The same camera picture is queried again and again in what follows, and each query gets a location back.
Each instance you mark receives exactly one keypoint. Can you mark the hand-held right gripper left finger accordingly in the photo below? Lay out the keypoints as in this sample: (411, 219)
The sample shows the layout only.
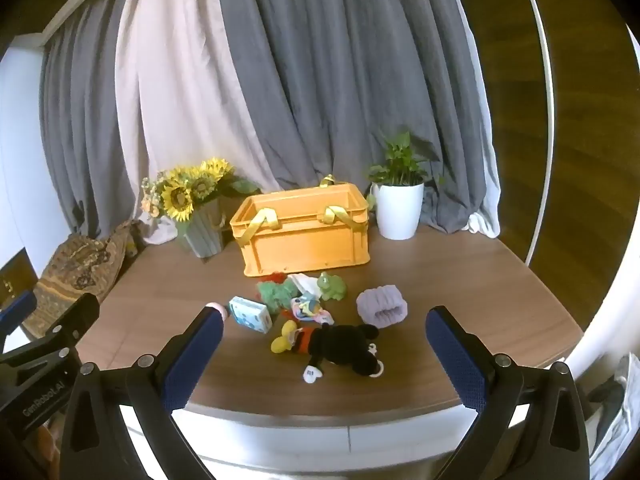
(192, 360)

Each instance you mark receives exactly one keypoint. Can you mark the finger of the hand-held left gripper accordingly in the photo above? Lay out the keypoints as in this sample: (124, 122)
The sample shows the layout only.
(70, 322)
(17, 312)

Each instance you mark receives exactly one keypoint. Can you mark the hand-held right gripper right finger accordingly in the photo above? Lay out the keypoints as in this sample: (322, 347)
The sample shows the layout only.
(457, 360)

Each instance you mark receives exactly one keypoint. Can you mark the lavender fluffy towel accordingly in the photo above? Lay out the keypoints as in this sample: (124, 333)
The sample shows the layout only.
(382, 305)

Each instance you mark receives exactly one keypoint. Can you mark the green and red fluffy toy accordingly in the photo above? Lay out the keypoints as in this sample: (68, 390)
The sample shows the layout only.
(272, 296)

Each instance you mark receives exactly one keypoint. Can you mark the brown patterned cushion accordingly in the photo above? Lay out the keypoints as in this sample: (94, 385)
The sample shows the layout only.
(80, 270)

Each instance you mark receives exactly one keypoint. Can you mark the small pink object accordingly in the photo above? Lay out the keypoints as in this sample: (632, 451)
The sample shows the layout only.
(217, 307)

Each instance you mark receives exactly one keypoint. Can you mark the blue and white tissue pack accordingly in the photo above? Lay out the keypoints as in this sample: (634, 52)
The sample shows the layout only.
(249, 315)

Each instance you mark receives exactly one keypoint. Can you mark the black mouse plush toy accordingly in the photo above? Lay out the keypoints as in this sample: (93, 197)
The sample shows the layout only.
(340, 347)

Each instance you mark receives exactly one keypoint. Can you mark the grey ribbed vase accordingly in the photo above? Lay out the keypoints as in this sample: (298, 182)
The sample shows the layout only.
(205, 235)

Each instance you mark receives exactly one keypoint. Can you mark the colourful small toy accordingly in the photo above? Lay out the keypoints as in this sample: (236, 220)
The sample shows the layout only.
(310, 310)

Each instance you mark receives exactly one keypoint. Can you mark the white folded cloth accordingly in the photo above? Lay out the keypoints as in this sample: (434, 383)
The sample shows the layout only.
(304, 282)

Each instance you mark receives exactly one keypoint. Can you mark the white sheer curtain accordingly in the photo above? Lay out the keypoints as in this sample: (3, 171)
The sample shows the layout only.
(482, 220)

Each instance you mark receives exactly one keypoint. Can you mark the green frog toy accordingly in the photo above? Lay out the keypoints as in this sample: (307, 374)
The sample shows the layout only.
(331, 287)

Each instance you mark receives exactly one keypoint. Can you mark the potted plant in white pot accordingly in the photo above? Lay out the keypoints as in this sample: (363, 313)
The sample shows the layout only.
(397, 210)

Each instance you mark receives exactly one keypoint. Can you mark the person's grey and white clothing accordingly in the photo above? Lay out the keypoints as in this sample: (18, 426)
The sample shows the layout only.
(612, 410)

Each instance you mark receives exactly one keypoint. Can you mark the sunflower bouquet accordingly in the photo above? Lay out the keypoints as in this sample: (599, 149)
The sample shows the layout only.
(180, 197)

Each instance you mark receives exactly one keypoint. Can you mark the pale pink curtain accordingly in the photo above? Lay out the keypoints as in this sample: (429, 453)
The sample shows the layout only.
(165, 110)

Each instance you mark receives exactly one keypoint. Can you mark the white hoop tube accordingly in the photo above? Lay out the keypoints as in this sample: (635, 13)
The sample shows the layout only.
(549, 110)

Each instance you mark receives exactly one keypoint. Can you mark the grey curtain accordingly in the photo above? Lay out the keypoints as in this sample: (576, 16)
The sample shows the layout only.
(340, 70)

